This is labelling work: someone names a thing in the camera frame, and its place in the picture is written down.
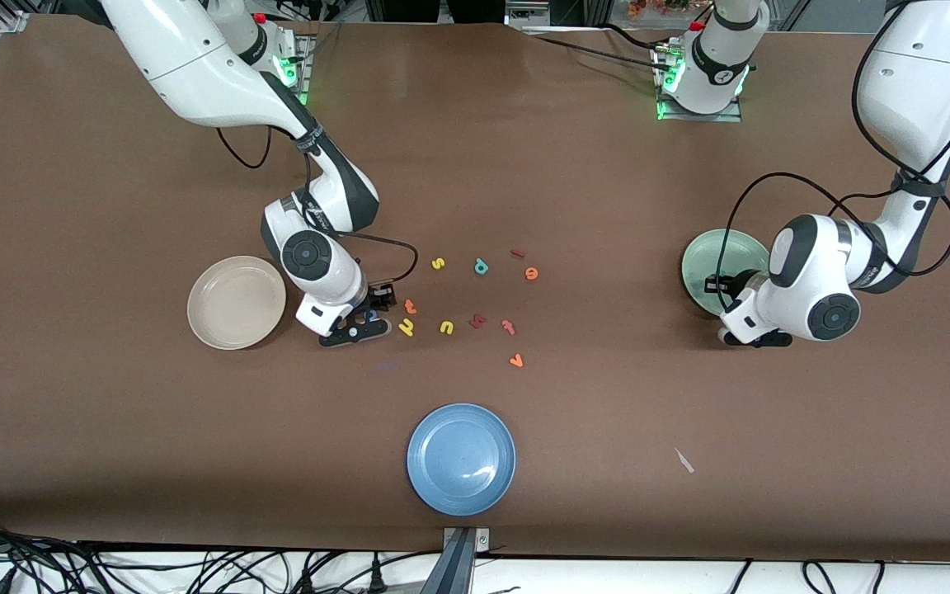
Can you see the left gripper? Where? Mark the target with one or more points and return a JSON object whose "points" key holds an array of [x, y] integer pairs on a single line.
{"points": [[736, 284]]}

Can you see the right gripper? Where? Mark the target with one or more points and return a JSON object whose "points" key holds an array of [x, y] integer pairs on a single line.
{"points": [[375, 300]]}

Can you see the yellow letter h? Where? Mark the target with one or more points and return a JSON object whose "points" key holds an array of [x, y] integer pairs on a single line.
{"points": [[406, 328]]}

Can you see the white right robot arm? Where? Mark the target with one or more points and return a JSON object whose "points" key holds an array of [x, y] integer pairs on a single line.
{"points": [[306, 252]]}

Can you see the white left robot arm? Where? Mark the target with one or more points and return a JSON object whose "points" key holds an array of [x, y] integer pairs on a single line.
{"points": [[834, 313]]}

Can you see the pale green plate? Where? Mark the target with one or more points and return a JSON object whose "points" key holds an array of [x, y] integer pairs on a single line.
{"points": [[739, 247]]}

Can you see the dark red letter k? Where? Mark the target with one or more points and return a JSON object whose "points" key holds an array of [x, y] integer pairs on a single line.
{"points": [[477, 321]]}

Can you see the teal letter p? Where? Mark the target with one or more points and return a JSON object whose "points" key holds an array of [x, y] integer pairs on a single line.
{"points": [[481, 266]]}

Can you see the pink letter t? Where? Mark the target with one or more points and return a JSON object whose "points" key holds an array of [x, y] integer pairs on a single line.
{"points": [[509, 327]]}

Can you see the beige brown plate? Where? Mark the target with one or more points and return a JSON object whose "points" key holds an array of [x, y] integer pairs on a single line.
{"points": [[236, 303]]}

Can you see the blue plate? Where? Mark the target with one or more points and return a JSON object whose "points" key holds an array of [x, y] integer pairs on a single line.
{"points": [[460, 459]]}

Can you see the white paper scrap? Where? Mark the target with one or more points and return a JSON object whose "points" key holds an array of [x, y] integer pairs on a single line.
{"points": [[684, 460]]}

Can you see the black power plug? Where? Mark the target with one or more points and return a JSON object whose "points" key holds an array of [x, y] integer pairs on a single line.
{"points": [[376, 579]]}

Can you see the orange artificial flowers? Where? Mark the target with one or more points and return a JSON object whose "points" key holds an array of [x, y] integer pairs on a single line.
{"points": [[656, 7]]}

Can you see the silver metal rack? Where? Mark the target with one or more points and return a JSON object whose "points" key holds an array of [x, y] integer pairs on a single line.
{"points": [[529, 11]]}

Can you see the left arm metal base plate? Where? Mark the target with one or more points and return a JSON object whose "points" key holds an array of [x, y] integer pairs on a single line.
{"points": [[735, 115]]}

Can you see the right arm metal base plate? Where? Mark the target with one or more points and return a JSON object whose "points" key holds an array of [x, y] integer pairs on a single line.
{"points": [[302, 97]]}

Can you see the grey metal camera mount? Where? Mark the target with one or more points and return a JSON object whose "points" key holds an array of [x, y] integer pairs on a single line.
{"points": [[458, 561]]}

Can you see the aluminium corner bracket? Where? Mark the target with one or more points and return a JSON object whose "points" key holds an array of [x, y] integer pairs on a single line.
{"points": [[11, 21]]}

